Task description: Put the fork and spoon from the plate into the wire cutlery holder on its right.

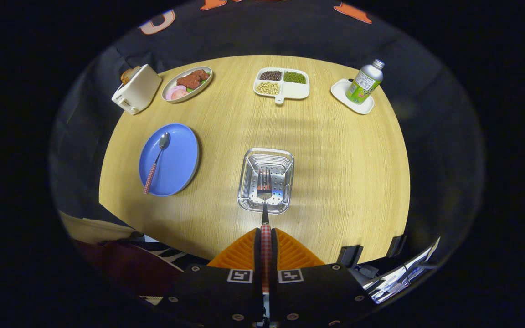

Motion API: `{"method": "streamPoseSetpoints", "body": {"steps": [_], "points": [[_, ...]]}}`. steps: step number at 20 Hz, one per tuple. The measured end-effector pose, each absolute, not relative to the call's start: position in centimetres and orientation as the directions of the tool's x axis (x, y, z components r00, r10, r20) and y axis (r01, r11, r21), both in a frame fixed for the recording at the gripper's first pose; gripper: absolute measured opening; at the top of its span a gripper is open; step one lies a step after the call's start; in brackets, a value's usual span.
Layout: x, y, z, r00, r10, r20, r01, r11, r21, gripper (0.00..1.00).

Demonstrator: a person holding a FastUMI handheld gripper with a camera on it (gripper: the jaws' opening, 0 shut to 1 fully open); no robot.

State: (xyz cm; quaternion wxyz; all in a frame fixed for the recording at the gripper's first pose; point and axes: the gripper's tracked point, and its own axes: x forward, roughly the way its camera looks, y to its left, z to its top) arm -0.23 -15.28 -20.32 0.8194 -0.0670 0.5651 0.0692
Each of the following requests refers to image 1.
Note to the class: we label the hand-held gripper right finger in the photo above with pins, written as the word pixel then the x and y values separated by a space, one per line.
pixel 275 250

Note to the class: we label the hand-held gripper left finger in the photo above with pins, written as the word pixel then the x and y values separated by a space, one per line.
pixel 257 250

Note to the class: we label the black and white striped cloth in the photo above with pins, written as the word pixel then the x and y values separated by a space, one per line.
pixel 171 255

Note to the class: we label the perforated metal basket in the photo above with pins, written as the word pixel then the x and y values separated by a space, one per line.
pixel 276 159

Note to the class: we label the black table clamp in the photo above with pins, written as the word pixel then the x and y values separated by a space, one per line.
pixel 397 246

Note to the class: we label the blue round plate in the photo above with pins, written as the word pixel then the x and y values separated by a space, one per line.
pixel 176 159

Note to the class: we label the dark red cloth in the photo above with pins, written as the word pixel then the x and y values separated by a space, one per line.
pixel 126 269

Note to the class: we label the white divided dish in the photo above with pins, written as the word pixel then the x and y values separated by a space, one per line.
pixel 296 90

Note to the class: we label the heap of yellow soybeans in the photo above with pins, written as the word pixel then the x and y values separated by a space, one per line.
pixel 268 88

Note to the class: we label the cream cloth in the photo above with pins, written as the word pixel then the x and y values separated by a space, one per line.
pixel 94 230

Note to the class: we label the small white square dish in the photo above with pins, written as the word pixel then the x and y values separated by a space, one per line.
pixel 340 91

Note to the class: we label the green lettuce leaf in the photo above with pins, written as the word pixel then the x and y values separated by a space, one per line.
pixel 190 90

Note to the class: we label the pink ham slice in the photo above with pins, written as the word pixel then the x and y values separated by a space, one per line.
pixel 180 94
pixel 171 90

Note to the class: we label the heap of green beans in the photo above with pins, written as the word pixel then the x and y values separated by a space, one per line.
pixel 295 77

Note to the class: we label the heap of dark red beans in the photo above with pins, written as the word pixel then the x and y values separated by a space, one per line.
pixel 270 75

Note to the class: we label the white oval plate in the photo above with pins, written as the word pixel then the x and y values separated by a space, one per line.
pixel 166 94

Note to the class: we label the brown meat steak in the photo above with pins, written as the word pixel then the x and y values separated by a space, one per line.
pixel 192 79

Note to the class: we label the metal bottle with green label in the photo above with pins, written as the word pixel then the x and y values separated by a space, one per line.
pixel 365 84

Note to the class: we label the white toaster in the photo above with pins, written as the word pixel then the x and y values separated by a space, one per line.
pixel 139 89

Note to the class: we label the brown toast slice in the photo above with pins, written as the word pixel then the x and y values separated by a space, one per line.
pixel 135 69
pixel 126 76

